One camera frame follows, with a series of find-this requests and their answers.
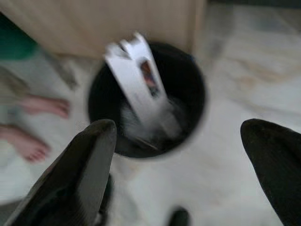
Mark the white cardboard box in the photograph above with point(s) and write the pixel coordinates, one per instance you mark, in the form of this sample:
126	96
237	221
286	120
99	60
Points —
134	77

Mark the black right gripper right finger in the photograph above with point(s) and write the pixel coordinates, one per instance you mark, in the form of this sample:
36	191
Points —
277	164

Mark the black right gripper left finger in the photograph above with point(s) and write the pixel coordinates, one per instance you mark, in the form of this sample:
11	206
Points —
75	174

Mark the person's bare foot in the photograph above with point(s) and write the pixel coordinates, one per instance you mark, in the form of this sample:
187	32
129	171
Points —
26	141

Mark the black round rubbish bin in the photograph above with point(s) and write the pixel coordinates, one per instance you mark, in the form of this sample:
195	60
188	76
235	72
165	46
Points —
188	94

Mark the green plastic object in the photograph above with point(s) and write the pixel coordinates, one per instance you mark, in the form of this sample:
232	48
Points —
14	40

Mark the light wooden cabinet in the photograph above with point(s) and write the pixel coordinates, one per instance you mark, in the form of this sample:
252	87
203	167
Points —
105	23

